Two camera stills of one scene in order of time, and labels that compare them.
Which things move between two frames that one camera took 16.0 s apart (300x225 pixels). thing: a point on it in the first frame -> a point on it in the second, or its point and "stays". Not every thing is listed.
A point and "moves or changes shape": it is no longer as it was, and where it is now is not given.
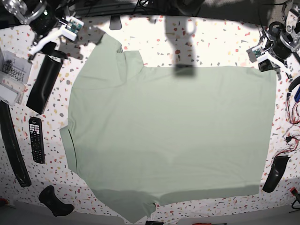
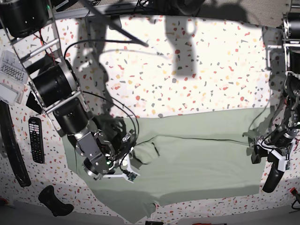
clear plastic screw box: [15, 71] stays
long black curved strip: [18, 166] stays
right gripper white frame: [262, 55] -> [283, 160]
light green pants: [141, 135] moves or changes shape
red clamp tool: [294, 191] stays
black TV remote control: [36, 136] stays
